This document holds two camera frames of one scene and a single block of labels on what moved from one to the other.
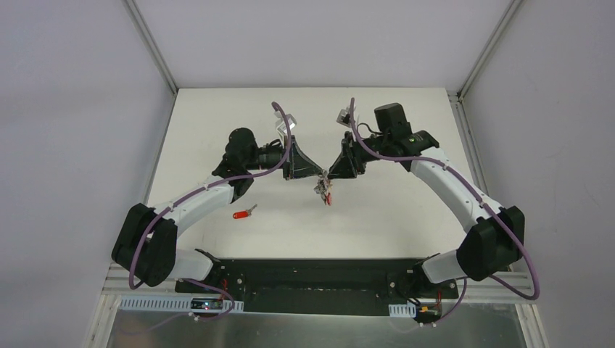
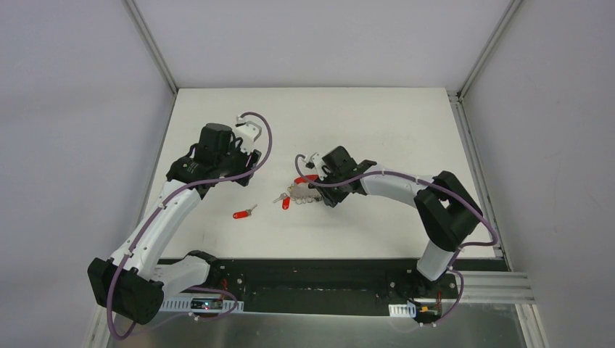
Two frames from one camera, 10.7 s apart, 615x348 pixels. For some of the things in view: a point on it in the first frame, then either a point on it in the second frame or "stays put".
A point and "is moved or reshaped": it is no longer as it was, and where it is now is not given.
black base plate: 323,286 stays put
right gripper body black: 347,156 → 325,187
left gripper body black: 291,158 → 244,166
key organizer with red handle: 324,188 is moved or reshaped
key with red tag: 243,214 stays put
